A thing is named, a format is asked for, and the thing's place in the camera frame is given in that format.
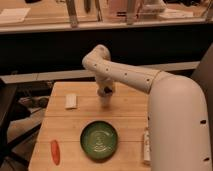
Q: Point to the white tube bottle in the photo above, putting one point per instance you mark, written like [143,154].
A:
[146,151]

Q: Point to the black furniture at left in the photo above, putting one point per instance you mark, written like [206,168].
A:
[7,105]

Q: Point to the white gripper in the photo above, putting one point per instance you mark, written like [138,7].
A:
[106,86]

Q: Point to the green ceramic bowl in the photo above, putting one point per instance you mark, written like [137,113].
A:
[99,140]

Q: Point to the white paper sheet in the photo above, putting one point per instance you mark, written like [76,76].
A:
[13,15]

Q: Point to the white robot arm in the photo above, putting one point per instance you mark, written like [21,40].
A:
[178,121]

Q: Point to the white eraser block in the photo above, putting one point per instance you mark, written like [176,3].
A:
[71,101]

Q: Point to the orange carrot toy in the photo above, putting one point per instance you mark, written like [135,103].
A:
[55,152]

